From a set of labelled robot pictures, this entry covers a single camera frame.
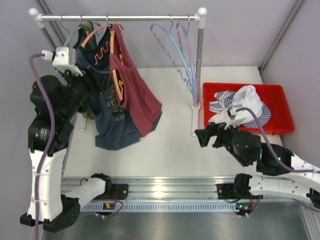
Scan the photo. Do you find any aluminium rail base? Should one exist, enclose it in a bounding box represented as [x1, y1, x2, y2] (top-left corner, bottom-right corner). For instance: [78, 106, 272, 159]
[59, 175, 313, 213]

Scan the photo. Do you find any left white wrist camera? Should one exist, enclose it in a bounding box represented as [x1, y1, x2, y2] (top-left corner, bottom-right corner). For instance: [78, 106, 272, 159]
[41, 47, 83, 76]

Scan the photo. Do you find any olive green tank top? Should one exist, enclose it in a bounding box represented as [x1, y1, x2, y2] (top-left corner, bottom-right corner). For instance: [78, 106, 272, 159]
[74, 20, 100, 120]

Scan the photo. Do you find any orange hanger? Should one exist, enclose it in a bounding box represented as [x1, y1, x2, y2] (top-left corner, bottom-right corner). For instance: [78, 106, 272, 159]
[109, 23, 125, 104]

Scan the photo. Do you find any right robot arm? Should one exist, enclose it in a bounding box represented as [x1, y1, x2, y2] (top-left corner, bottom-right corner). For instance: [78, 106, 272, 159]
[195, 123, 320, 210]

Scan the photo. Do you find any light blue hanger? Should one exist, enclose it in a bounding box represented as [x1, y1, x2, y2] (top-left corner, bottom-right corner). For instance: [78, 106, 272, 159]
[149, 14, 198, 99]

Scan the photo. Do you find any white clothes rack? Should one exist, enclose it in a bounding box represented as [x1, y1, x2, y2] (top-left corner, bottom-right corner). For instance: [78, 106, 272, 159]
[28, 7, 208, 136]

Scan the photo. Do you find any white cloth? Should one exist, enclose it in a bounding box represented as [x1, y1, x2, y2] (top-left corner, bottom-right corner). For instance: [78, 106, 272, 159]
[208, 85, 263, 124]

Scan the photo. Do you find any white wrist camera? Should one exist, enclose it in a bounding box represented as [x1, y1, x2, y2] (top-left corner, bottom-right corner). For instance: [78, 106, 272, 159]
[41, 47, 83, 76]
[224, 104, 250, 130]

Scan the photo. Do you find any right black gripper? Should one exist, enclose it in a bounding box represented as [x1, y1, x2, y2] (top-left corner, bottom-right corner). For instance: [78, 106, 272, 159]
[194, 118, 248, 167]

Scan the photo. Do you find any maroon red tank top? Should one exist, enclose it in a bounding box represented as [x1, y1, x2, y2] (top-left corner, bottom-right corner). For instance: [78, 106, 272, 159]
[109, 27, 162, 137]

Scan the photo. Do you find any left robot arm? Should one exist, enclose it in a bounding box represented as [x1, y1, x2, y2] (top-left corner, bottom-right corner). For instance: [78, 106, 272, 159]
[20, 70, 113, 233]

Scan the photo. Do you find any green hanger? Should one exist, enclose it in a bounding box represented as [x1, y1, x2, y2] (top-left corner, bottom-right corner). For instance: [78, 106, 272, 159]
[54, 14, 101, 76]

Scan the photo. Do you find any blue tank top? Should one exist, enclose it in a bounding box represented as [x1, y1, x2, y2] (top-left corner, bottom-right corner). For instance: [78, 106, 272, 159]
[74, 24, 161, 151]

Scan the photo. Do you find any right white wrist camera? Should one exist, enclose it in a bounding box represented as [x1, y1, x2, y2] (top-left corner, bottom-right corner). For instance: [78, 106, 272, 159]
[224, 104, 250, 130]

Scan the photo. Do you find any lilac hanger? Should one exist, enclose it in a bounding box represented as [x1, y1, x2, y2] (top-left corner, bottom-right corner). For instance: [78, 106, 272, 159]
[175, 17, 199, 104]

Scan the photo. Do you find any blue striped garment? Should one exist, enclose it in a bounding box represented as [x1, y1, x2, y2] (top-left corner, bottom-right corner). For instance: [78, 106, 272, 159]
[208, 90, 272, 126]

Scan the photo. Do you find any red plastic bin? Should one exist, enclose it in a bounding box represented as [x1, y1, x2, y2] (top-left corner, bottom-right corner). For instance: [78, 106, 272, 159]
[202, 82, 294, 135]

